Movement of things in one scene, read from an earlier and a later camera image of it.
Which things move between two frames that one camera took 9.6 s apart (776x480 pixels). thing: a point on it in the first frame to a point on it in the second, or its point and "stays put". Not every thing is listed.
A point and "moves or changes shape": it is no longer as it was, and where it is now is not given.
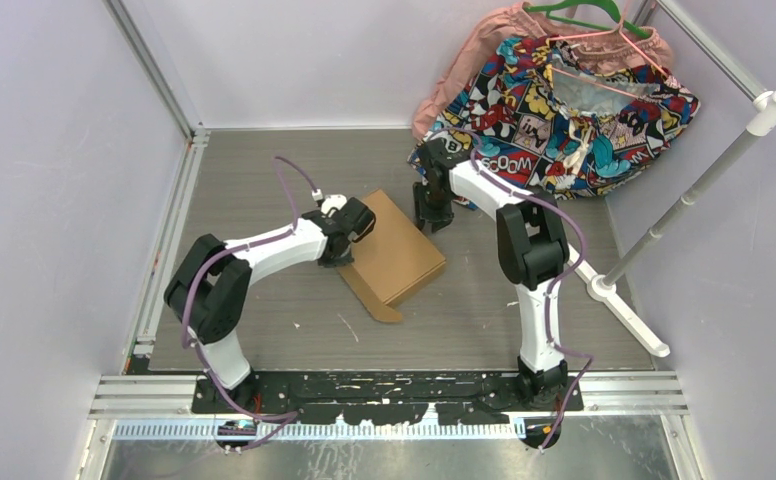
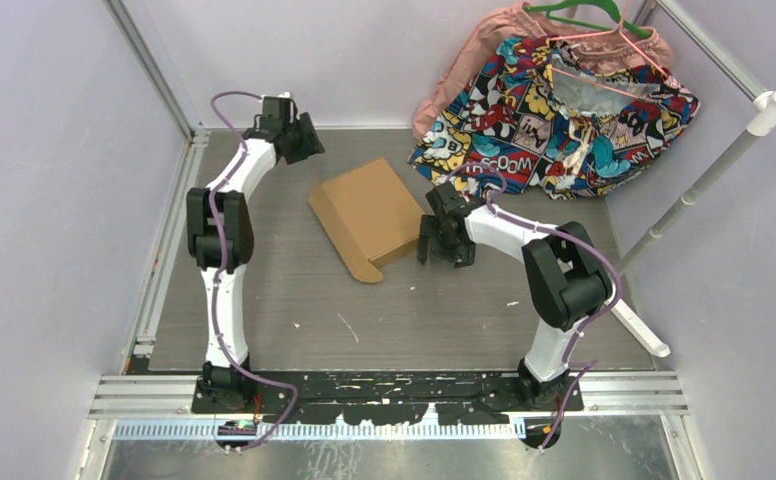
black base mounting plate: x=392 y=397 stays put
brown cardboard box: x=392 y=258 moves or changes shape
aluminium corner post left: x=197 y=135 stays put
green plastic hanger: x=621 y=25 stays put
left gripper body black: x=336 y=261 to x=295 y=149
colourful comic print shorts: x=540 y=111 stays put
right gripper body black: x=429 y=206 to x=457 y=250
